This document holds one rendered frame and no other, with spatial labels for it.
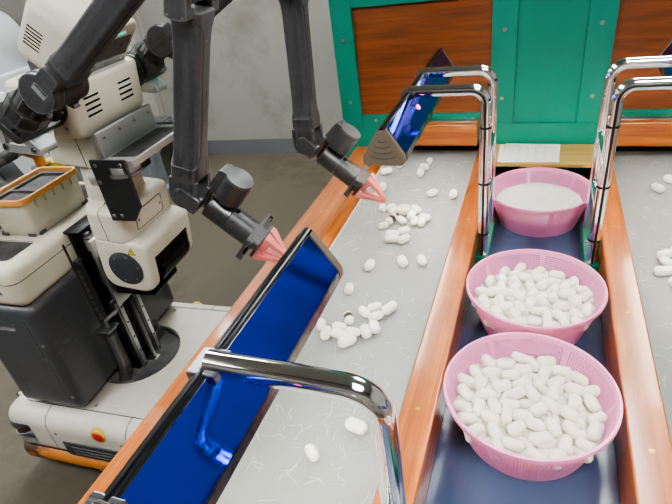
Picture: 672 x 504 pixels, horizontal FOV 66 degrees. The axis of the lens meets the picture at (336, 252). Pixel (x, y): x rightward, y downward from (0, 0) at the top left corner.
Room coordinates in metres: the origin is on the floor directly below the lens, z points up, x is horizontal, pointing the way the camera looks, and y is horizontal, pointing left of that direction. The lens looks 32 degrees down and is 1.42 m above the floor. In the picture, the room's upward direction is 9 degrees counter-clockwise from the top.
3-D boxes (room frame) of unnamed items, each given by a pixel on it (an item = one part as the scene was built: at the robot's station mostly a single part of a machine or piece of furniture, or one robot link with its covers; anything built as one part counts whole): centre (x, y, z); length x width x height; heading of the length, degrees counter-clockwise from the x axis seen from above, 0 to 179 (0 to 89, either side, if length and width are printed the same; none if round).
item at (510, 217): (1.21, -0.56, 0.72); 0.27 x 0.27 x 0.10
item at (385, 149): (1.17, -0.24, 1.08); 0.62 x 0.08 x 0.07; 156
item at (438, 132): (1.60, -0.36, 0.83); 0.30 x 0.06 x 0.07; 66
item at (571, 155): (1.41, -0.65, 0.77); 0.33 x 0.15 x 0.01; 66
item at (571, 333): (0.81, -0.38, 0.72); 0.27 x 0.27 x 0.10
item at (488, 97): (1.14, -0.31, 0.90); 0.20 x 0.19 x 0.45; 156
